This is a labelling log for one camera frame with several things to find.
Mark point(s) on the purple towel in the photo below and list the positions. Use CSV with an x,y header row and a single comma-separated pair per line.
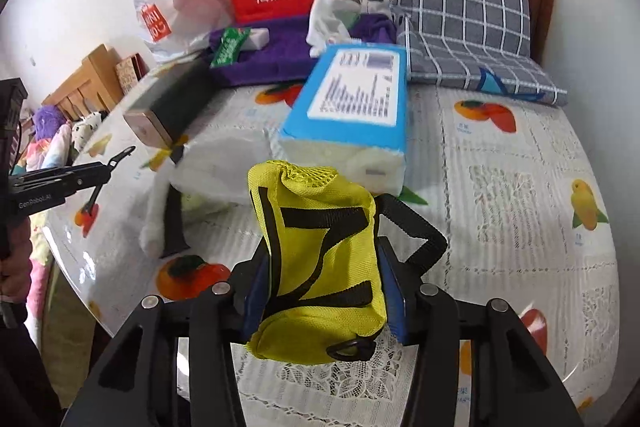
x,y
280,57

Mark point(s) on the white sponge block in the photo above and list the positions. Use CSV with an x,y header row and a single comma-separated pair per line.
x,y
256,39

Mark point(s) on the green snack packet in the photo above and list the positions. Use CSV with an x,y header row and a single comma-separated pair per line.
x,y
227,49

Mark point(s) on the patterned hardcover notebook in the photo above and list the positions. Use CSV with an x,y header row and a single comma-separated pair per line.
x,y
131,74

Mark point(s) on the pale green cloth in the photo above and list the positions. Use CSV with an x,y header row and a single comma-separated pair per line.
x,y
205,204

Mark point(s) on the wooden headboard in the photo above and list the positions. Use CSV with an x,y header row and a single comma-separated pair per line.
x,y
80,87

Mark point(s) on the grey plaid folded cloth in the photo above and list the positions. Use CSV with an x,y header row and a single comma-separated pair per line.
x,y
460,12

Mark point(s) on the person's left hand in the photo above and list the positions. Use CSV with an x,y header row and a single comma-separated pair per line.
x,y
17,267

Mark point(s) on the dark rectangular box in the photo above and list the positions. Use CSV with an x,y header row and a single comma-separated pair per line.
x,y
165,107

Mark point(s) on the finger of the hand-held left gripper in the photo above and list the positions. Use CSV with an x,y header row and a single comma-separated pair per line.
x,y
95,172
91,202

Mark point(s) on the clear plastic bag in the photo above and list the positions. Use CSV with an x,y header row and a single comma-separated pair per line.
x,y
225,167

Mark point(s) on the purple plush toy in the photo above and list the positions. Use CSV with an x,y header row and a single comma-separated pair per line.
x,y
49,119

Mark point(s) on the blue tissue pack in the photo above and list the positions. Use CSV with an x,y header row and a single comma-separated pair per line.
x,y
350,107

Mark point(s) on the colourful floral blanket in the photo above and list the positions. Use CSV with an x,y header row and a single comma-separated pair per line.
x,y
42,152

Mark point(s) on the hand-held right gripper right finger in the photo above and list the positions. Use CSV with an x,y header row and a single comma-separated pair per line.
x,y
392,297

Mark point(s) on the white pillow with black print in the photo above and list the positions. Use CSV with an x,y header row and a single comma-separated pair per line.
x,y
86,127

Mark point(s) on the yellow mesh pouch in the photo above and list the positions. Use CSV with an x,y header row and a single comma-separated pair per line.
x,y
320,267

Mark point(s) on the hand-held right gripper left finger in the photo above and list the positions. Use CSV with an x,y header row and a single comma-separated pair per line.
x,y
256,307

